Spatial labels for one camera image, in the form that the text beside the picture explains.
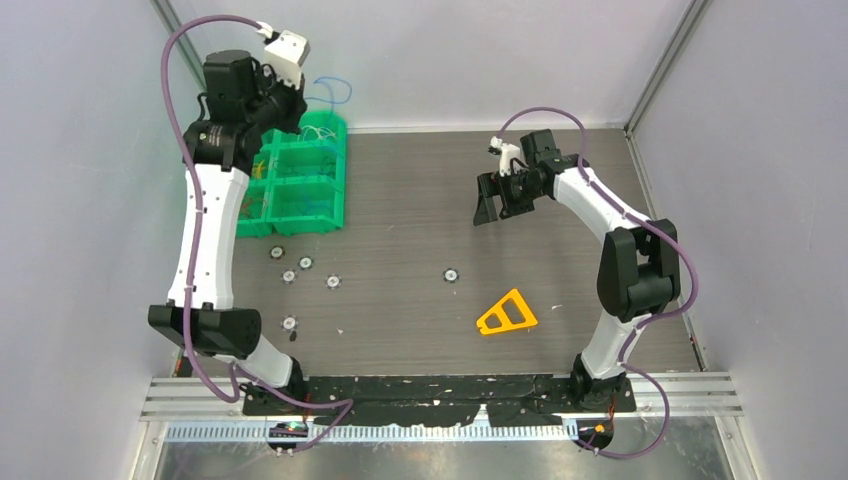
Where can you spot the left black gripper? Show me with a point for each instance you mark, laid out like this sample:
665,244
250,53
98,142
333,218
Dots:
298,106

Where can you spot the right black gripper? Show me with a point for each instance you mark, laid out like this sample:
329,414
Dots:
491,184

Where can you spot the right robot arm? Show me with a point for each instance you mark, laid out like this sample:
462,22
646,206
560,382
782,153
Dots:
639,268

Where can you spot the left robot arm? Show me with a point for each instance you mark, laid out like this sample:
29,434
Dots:
244,99

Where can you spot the green compartment bin tray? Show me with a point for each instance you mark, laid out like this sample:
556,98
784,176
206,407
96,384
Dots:
298,184

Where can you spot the yellow triangular plastic piece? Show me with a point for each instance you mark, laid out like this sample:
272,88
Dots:
510,313

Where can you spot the poker chip far left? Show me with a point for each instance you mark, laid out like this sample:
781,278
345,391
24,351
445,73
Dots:
277,252

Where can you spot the poker chip middle left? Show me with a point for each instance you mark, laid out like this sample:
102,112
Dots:
333,282

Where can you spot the poker chip lower left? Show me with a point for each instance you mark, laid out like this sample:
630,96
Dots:
289,323

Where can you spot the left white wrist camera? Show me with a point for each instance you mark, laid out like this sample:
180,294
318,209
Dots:
286,52

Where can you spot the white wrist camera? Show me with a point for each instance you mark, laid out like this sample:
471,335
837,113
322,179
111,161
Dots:
510,156
286,52

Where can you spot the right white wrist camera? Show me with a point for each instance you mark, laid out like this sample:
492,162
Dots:
510,156

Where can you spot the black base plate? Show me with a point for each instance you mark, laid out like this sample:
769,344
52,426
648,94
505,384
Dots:
436,401

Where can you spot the aluminium front rail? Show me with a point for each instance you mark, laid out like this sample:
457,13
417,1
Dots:
192,413

